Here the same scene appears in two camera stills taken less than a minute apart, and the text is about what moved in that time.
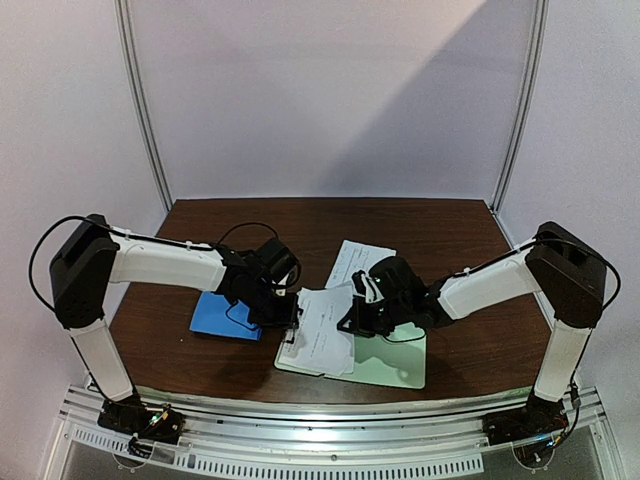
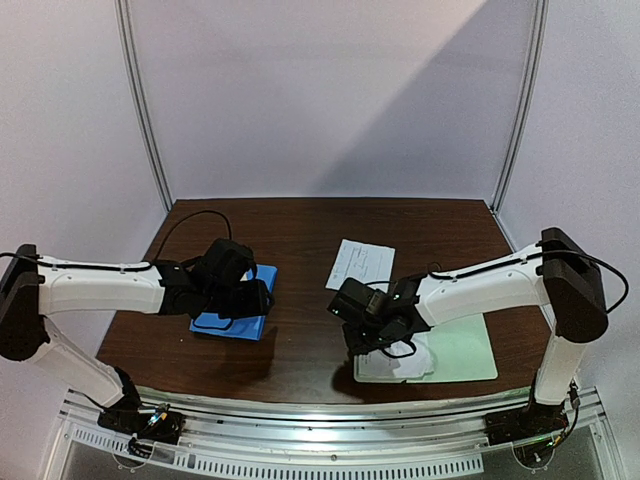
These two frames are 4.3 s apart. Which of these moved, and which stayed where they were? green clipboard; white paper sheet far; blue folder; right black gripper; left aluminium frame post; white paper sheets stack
Moved: white paper sheets stack; green clipboard
Stayed: right black gripper; white paper sheet far; blue folder; left aluminium frame post
